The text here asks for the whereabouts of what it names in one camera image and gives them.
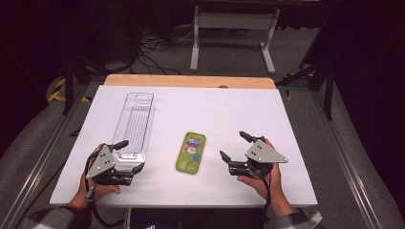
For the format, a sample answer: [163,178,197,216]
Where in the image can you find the black floor cables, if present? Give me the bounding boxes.
[127,27,196,76]

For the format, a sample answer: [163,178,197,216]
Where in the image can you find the person's left hand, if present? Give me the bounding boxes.
[70,143,122,209]

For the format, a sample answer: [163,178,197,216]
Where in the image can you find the green cartoon phone case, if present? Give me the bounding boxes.
[175,131,207,176]

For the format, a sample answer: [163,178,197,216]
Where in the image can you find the black clothing with white print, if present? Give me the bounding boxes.
[129,207,266,229]

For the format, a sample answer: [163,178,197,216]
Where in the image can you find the white board cover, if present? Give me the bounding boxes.
[50,84,319,210]

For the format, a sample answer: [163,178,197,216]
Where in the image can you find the wooden table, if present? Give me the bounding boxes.
[103,73,277,90]

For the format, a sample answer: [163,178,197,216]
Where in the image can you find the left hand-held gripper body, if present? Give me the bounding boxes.
[85,143,137,187]

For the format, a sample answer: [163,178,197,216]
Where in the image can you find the aluminium rail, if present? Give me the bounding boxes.
[0,85,91,229]
[309,90,385,229]

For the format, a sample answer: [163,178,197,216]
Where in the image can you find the black tripod stand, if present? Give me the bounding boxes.
[275,58,336,121]
[60,52,111,116]

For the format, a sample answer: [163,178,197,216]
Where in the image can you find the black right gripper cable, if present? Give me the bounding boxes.
[259,171,272,221]

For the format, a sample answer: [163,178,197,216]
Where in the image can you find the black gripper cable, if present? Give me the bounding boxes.
[83,149,126,229]
[259,171,272,221]

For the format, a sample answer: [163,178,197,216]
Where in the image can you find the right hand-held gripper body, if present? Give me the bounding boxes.
[227,135,289,180]

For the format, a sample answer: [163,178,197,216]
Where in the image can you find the yellow black hazard tape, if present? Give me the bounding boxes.
[47,77,93,104]

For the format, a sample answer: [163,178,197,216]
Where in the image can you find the white metal stand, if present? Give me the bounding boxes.
[189,4,282,75]

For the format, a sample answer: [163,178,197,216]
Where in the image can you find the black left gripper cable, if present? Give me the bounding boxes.
[83,149,126,229]

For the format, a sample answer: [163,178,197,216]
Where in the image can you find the clear plastic packaging tray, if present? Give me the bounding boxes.
[111,92,157,173]

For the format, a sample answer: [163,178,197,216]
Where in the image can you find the person's right hand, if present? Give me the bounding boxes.
[236,138,285,201]

